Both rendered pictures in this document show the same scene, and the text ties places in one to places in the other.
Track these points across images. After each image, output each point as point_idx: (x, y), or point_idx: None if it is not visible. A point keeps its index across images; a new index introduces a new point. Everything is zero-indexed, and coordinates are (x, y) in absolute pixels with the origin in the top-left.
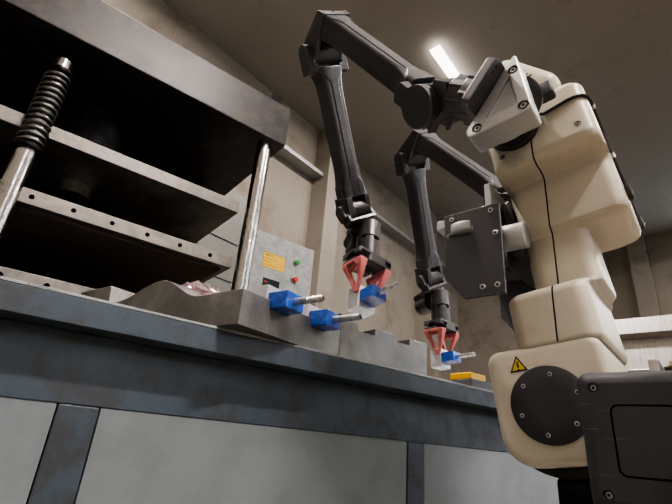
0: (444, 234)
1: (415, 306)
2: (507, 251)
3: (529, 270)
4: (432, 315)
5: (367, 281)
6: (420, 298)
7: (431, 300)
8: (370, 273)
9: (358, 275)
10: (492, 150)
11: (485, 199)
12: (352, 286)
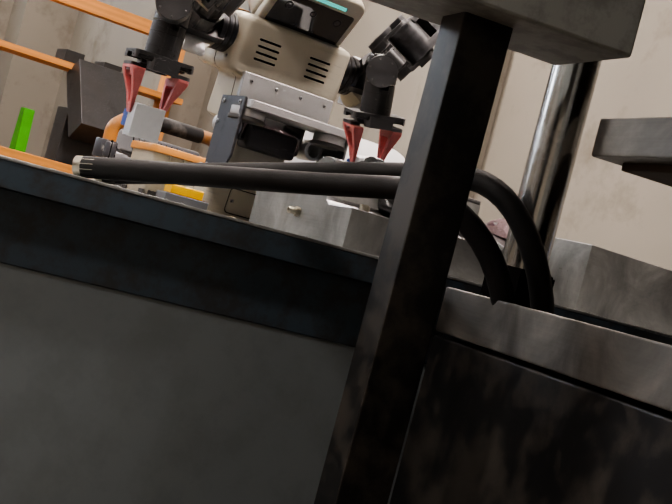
0: (341, 137)
1: (190, 10)
2: (305, 159)
3: (275, 157)
4: (181, 48)
5: (362, 132)
6: (193, 0)
7: (189, 19)
8: (361, 118)
9: (383, 149)
10: (341, 82)
11: (329, 116)
12: (383, 160)
